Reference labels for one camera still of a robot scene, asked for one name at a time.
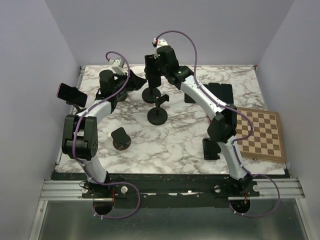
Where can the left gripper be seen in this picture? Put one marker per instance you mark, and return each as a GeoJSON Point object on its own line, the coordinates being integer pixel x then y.
{"type": "Point", "coordinates": [135, 82]}

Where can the black clamp stand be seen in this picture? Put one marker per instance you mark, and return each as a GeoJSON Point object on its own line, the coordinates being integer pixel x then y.
{"type": "Point", "coordinates": [157, 115]}

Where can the teal phone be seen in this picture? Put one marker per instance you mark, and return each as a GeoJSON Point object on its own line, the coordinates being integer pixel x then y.
{"type": "Point", "coordinates": [215, 89]}

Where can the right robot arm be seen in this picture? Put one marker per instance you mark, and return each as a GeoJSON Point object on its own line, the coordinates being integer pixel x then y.
{"type": "Point", "coordinates": [222, 128]}

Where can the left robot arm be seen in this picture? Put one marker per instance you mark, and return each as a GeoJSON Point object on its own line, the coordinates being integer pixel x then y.
{"type": "Point", "coordinates": [80, 131]}

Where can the right black folding stand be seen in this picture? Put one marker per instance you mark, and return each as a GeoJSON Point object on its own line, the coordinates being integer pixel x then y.
{"type": "Point", "coordinates": [211, 149]}

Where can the wooden chessboard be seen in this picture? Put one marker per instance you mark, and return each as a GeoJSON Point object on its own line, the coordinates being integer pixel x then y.
{"type": "Point", "coordinates": [266, 141]}

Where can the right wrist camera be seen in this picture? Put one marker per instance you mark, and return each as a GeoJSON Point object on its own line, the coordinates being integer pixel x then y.
{"type": "Point", "coordinates": [159, 42]}

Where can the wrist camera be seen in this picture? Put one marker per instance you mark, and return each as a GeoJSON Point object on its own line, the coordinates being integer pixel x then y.
{"type": "Point", "coordinates": [117, 65]}
{"type": "Point", "coordinates": [159, 42]}

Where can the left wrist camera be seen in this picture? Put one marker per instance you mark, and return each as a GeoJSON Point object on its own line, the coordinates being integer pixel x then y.
{"type": "Point", "coordinates": [117, 65]}

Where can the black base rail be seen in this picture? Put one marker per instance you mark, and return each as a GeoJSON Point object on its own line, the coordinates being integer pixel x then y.
{"type": "Point", "coordinates": [157, 191]}

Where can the aluminium frame rail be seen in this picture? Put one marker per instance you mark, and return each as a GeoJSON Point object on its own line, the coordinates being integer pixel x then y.
{"type": "Point", "coordinates": [63, 214]}

